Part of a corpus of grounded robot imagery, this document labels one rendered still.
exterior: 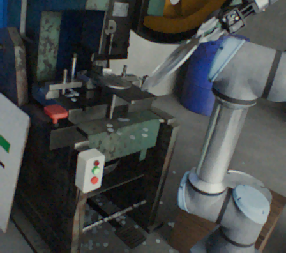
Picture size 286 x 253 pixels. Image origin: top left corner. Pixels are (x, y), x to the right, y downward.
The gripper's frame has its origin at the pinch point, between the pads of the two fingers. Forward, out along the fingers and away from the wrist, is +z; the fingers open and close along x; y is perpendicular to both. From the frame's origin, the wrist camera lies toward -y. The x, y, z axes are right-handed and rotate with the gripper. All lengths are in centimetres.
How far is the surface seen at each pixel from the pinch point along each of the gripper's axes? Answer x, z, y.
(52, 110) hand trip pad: -11, 51, 12
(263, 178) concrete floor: 147, -1, -77
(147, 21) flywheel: -5, 9, -54
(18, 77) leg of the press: -23, 69, -29
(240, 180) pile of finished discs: 77, 15, -15
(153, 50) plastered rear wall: 54, 15, -220
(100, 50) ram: -12.8, 31.6, -16.9
